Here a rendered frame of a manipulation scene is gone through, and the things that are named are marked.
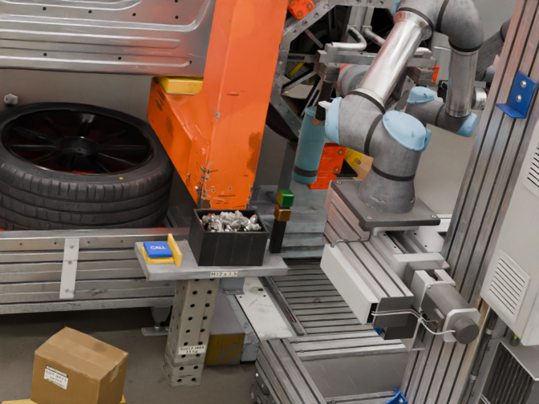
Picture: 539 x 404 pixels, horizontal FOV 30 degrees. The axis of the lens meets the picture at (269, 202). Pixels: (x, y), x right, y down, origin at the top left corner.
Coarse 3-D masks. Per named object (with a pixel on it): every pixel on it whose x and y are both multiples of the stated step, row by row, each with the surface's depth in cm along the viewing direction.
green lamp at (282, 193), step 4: (280, 192) 295; (284, 192) 295; (288, 192) 296; (292, 192) 296; (280, 196) 295; (284, 196) 294; (288, 196) 294; (292, 196) 295; (280, 200) 295; (284, 200) 295; (288, 200) 295; (292, 200) 296; (280, 204) 295; (284, 204) 295; (288, 204) 296; (292, 204) 296
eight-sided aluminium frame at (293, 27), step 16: (320, 0) 330; (336, 0) 327; (352, 0) 330; (368, 0) 337; (384, 0) 334; (320, 16) 329; (288, 32) 327; (288, 48) 330; (400, 80) 357; (272, 96) 337; (400, 96) 355; (288, 112) 343
